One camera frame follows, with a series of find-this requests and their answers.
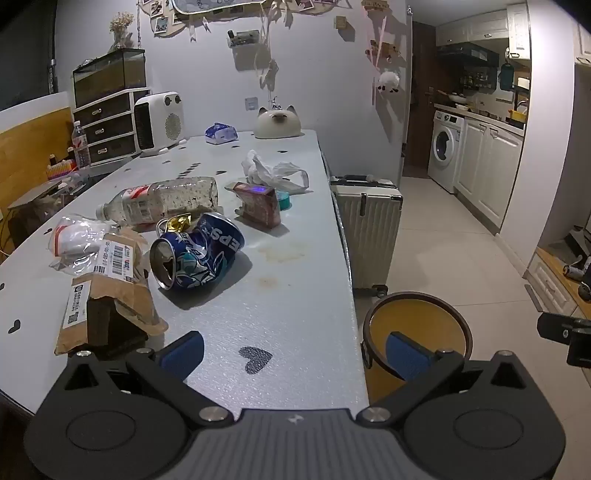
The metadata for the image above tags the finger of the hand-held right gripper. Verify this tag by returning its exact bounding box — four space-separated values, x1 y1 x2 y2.
537 312 580 344

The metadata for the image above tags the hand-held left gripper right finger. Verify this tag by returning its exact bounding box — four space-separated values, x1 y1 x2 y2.
356 331 536 426

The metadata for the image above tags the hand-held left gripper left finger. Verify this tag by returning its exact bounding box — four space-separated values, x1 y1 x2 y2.
54 331 234 426

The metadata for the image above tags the yellow trash bin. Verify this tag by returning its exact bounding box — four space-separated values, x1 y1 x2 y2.
361 292 473 404

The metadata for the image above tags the brown cardboard package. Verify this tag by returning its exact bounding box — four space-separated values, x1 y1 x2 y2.
54 227 169 361

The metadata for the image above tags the crushed blue soda can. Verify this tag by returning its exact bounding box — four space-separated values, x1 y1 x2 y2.
149 212 246 291

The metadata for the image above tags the gold foil wrapper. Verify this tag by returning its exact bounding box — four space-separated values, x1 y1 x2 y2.
157 213 192 238

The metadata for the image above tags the clear plastic bottle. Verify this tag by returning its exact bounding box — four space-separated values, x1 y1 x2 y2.
95 176 219 228

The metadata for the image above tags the clear plastic bag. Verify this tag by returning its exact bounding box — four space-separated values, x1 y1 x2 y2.
48 215 122 271

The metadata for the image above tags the red paper box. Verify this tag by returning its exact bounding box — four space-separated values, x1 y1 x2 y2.
232 181 282 229

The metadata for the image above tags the low white cabinet wooden top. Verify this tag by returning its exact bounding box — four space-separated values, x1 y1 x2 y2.
524 247 591 319

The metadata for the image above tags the white ribbed suitcase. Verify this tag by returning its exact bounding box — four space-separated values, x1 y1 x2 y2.
329 174 404 297

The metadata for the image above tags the white kitchen base cabinet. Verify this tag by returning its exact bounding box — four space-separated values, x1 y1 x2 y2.
455 115 526 232

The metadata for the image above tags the brown cardboard box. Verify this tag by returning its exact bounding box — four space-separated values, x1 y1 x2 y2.
7 180 70 250

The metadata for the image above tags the white washing machine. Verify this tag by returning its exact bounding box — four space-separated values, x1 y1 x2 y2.
427 110 466 193

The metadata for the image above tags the set of coloured pens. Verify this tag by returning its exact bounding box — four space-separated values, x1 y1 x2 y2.
46 154 78 181

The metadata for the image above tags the blue white tissue pack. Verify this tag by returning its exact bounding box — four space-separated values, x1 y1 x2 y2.
204 123 238 145

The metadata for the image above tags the water bottle with red label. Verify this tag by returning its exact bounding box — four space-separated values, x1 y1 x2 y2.
71 121 90 169

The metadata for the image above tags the white space heater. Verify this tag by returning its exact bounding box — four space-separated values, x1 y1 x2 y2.
133 91 188 155

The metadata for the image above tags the white drawer cabinet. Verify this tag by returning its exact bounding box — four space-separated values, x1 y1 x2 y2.
72 88 151 167

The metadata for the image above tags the white cat-shaped container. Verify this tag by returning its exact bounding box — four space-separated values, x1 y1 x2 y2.
255 105 303 139

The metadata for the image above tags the brown wooden door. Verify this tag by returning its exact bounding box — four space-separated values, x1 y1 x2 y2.
411 21 437 178

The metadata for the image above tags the wooden bed headboard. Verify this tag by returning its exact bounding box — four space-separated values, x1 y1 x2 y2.
0 106 75 208

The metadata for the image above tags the white plush sheep toy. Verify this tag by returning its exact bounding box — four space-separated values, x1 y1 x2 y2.
375 70 402 95

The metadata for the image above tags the black range hood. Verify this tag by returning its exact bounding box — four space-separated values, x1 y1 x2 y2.
436 41 500 70

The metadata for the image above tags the glass fish tank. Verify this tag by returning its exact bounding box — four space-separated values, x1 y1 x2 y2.
72 47 147 108

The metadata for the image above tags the dried flower bouquet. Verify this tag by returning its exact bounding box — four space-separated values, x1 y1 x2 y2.
109 11 136 51

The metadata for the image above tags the white kitchen wall cabinet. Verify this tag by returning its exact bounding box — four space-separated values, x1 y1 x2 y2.
435 2 532 61

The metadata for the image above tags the small wooden wall shelf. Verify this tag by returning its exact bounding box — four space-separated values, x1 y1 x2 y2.
226 30 260 47

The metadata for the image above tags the wall photo display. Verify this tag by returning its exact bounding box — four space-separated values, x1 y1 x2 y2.
136 0 338 35

